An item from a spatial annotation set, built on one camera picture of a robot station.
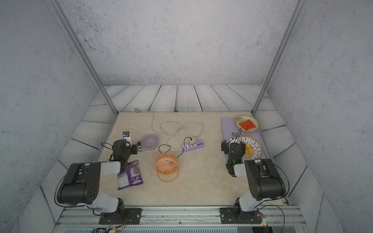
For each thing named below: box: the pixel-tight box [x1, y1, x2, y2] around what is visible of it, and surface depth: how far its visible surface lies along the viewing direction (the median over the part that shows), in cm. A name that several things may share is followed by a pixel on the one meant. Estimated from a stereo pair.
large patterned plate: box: [239, 135, 263, 162], surface depth 98 cm
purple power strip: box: [180, 139, 205, 152], surface depth 100 cm
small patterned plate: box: [235, 114, 259, 134], surface depth 113 cm
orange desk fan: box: [153, 152, 181, 184], surface depth 86 cm
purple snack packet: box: [117, 160, 144, 191], surface depth 86 cm
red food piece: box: [238, 119, 257, 131], surface depth 111 cm
